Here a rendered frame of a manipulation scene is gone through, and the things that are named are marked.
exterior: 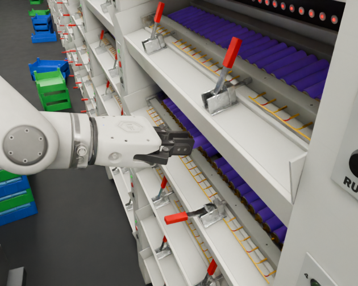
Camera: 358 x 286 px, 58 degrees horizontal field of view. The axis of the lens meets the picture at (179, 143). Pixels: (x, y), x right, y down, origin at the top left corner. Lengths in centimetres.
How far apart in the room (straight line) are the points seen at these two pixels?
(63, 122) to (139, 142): 11
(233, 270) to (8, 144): 33
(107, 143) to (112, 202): 125
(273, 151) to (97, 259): 122
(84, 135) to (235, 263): 28
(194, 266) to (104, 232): 90
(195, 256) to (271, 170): 45
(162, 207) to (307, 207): 60
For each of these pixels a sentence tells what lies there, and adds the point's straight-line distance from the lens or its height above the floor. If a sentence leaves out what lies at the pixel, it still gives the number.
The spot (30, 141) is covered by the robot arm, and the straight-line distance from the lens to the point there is 39.
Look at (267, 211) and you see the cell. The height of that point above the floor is 80.
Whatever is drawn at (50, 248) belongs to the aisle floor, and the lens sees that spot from 158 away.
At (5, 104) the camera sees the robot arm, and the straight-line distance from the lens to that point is 40.
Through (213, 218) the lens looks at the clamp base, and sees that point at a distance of 53.
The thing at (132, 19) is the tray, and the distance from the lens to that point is 79.
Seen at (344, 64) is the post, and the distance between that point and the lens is 23.
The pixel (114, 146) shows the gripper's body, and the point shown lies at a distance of 48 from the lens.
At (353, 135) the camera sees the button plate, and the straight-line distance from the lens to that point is 23.
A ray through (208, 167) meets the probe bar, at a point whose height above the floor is 79.
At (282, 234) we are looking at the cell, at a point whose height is 80.
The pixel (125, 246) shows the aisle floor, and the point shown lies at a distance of 150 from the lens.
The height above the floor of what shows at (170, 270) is 36.
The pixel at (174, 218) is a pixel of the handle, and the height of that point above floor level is 79.
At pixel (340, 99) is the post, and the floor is 106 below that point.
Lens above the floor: 114
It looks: 33 degrees down
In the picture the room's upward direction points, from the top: straight up
